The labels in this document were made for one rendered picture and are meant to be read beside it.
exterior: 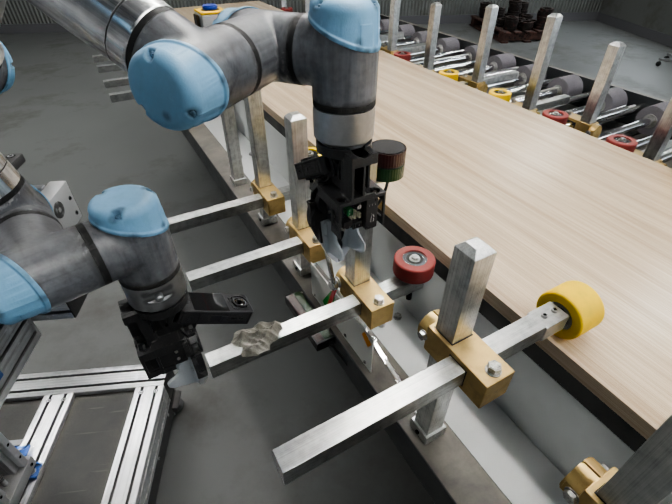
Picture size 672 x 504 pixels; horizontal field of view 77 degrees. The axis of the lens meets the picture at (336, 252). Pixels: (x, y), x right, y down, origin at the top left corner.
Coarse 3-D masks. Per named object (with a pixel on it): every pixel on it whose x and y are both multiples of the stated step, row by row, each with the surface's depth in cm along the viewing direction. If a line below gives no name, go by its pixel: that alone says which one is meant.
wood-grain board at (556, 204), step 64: (384, 64) 183; (384, 128) 130; (448, 128) 130; (512, 128) 130; (448, 192) 101; (512, 192) 101; (576, 192) 101; (640, 192) 101; (448, 256) 82; (512, 256) 82; (576, 256) 82; (640, 256) 82; (512, 320) 72; (640, 320) 70; (640, 384) 60
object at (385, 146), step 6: (372, 144) 68; (378, 144) 68; (384, 144) 68; (390, 144) 68; (396, 144) 68; (402, 144) 68; (378, 150) 66; (384, 150) 66; (390, 150) 66; (396, 150) 66; (402, 150) 66; (384, 168) 67; (390, 168) 67; (396, 168) 67; (378, 204) 74
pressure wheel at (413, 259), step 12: (396, 252) 82; (408, 252) 83; (420, 252) 83; (396, 264) 80; (408, 264) 80; (420, 264) 80; (432, 264) 80; (396, 276) 82; (408, 276) 79; (420, 276) 79; (432, 276) 82
